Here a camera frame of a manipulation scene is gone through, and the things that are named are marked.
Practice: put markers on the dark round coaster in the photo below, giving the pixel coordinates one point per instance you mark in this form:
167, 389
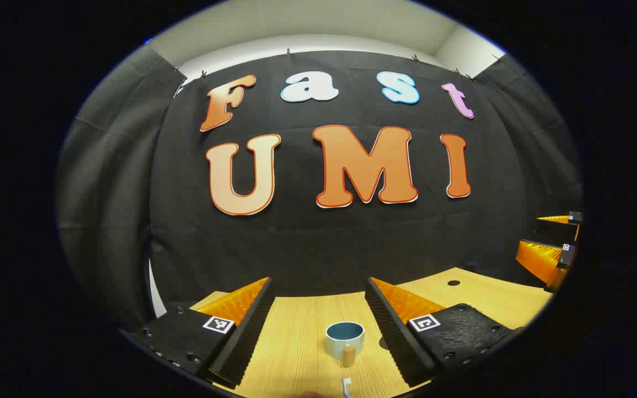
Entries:
382, 342

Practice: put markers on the wooden desktop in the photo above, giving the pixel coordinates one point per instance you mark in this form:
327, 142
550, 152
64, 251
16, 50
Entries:
296, 342

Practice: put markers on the white toothbrush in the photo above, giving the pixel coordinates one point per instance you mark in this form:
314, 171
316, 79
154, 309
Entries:
346, 387

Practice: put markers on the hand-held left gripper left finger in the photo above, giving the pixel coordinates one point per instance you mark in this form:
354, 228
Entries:
246, 342

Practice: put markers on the dark grey curtain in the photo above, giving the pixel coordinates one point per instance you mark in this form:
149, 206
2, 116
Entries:
539, 155
108, 193

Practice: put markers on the black backdrop cloth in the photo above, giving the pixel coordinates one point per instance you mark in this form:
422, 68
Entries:
318, 237

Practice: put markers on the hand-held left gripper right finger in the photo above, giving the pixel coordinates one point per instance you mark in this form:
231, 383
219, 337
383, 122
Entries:
393, 337

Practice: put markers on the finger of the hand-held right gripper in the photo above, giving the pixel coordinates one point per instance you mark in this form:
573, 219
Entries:
539, 260
553, 229

